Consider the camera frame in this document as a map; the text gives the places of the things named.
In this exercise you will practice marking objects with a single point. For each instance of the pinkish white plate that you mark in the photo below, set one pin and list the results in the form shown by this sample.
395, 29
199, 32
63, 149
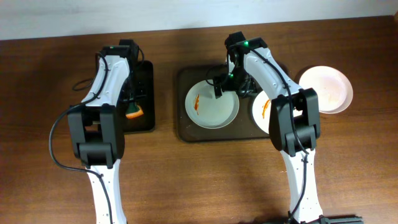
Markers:
334, 90

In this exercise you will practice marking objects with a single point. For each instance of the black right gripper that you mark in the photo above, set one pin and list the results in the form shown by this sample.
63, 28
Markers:
222, 83

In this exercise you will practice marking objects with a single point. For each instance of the large brown tray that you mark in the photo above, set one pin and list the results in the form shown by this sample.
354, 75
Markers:
241, 128

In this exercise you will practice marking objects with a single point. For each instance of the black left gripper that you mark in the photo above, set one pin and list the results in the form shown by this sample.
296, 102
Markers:
132, 101

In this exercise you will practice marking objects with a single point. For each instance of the white plate right side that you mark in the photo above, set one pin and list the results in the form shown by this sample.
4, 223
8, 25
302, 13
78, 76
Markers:
261, 110

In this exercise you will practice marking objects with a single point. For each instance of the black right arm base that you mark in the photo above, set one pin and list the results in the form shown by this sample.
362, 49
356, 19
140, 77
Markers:
332, 220

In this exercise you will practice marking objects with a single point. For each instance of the small black tray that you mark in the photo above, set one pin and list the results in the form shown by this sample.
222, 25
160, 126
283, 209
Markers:
146, 122

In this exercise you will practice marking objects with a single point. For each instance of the green and orange sponge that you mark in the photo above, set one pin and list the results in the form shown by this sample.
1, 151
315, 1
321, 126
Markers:
134, 112

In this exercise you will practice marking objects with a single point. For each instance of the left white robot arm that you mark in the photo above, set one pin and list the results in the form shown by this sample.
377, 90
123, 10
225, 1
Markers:
96, 127

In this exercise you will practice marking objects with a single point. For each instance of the white plate with stain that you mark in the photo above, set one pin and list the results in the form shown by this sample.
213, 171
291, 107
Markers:
207, 111

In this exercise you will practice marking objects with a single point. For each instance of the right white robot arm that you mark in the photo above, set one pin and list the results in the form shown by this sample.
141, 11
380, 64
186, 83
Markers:
294, 123

